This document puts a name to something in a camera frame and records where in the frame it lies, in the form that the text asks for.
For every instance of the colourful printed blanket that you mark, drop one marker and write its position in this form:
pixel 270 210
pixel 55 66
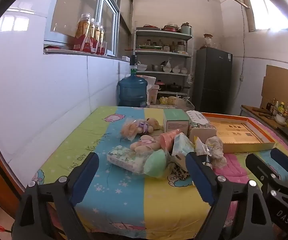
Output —
pixel 124 205

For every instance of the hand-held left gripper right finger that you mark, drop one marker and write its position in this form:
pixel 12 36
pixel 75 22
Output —
pixel 198 180

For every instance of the mint green carton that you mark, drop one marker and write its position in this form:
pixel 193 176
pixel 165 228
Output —
pixel 176 125

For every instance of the mint green sponge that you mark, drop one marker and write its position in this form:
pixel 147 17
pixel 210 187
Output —
pixel 156 163

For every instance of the teddy bear with purple ribbon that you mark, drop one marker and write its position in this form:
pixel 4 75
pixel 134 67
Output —
pixel 149 125

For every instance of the black cooking pot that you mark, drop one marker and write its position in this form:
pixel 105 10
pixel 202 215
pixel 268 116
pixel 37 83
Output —
pixel 175 87

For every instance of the large sliding window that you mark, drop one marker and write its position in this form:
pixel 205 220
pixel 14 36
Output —
pixel 79 10

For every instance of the blue water jug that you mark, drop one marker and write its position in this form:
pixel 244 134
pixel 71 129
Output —
pixel 132 90

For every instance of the dark refrigerator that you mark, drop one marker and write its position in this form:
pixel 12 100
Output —
pixel 212 80

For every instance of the black water pump dispenser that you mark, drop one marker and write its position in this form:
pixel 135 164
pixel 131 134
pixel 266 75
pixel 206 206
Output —
pixel 133 63

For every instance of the red cooking pot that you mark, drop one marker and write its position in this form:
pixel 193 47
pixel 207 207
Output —
pixel 160 83

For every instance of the cleaver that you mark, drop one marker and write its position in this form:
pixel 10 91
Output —
pixel 266 113

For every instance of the blue white tissue packet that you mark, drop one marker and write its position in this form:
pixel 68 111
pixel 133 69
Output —
pixel 181 145

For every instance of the clear plastic bag of food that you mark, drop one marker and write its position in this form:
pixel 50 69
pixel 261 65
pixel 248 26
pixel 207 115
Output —
pixel 176 102

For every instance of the cluster of condiment bottles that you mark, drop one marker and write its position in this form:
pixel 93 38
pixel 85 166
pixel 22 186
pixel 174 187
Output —
pixel 282 107

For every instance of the small white box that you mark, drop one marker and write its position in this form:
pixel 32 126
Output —
pixel 125 58

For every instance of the brown cardboard sheet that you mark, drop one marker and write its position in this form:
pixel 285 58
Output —
pixel 281 85

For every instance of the glass jar with red lid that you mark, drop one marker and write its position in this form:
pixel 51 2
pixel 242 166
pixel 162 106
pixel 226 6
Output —
pixel 208 41

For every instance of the small red tool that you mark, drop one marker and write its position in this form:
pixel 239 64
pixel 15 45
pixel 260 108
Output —
pixel 1 228

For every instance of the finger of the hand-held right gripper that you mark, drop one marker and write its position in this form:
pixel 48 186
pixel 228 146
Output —
pixel 283 161
pixel 258 166

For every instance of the green floral tissue pack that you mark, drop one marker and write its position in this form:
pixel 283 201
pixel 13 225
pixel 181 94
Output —
pixel 124 157

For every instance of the small high window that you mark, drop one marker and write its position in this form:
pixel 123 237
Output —
pixel 266 10

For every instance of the pink towel roll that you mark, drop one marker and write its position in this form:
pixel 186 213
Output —
pixel 170 138

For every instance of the white bowl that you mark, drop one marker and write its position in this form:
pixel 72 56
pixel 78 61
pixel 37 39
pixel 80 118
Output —
pixel 281 118

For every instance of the grey metal shelf rack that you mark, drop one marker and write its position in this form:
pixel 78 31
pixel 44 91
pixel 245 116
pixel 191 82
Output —
pixel 164 55

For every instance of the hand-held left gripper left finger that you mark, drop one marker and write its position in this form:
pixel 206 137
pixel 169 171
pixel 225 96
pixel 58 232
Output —
pixel 84 177

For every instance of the floral tissue box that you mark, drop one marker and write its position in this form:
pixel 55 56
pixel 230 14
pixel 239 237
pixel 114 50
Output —
pixel 201 127

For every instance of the teal canister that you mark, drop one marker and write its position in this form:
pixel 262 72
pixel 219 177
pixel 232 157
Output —
pixel 186 28

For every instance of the pale plastic bucket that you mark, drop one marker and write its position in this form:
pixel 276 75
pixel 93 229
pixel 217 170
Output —
pixel 153 95

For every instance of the white floral cloth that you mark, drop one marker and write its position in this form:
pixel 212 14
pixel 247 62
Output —
pixel 216 152

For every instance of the orange shallow cardboard box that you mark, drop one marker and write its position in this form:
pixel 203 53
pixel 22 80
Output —
pixel 233 132

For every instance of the spotted cloth pouch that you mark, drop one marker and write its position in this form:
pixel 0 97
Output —
pixel 177 171

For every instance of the kitchen counter with wooden board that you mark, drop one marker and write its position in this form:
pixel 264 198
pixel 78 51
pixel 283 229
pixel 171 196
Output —
pixel 258 116

